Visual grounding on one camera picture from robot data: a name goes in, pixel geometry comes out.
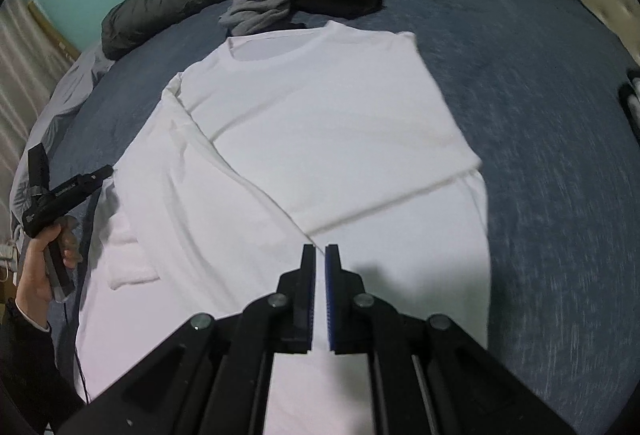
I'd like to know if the blue woven bedspread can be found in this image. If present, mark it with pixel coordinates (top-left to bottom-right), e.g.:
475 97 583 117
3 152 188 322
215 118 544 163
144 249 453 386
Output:
47 0 640 435

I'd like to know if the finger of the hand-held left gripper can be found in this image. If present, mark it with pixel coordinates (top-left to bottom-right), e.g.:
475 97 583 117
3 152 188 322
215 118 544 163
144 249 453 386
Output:
74 165 115 199

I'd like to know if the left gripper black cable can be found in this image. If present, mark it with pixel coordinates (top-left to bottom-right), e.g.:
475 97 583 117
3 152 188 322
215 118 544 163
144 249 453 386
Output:
62 300 92 403

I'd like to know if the person's left hand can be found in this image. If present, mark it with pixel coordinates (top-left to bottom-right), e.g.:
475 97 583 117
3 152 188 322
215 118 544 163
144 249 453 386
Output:
15 216 84 307

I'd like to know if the beige curtain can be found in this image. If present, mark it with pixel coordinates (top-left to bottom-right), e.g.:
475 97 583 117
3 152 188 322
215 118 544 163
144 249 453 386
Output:
0 0 81 176

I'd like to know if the white long-sleeve shirt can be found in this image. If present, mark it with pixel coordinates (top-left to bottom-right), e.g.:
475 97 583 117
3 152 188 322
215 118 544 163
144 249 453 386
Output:
75 21 491 435

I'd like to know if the wooden trim strip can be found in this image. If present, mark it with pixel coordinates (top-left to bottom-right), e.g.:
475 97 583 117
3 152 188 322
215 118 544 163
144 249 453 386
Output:
27 0 83 60

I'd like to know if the light grey bed sheet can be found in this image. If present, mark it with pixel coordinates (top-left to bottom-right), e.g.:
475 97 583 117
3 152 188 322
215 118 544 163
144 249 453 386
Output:
9 46 116 236

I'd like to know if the black and white garment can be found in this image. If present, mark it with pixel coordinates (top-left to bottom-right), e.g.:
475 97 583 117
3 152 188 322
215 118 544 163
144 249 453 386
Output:
617 69 640 136

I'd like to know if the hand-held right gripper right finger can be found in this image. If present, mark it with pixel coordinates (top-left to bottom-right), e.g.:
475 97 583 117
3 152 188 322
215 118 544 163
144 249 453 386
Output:
324 243 576 435

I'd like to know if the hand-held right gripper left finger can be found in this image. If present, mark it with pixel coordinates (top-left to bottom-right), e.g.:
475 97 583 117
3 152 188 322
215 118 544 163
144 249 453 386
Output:
57 243 317 435

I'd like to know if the person's left forearm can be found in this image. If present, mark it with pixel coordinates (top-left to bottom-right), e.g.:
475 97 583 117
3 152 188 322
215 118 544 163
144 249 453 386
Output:
0 297 93 421

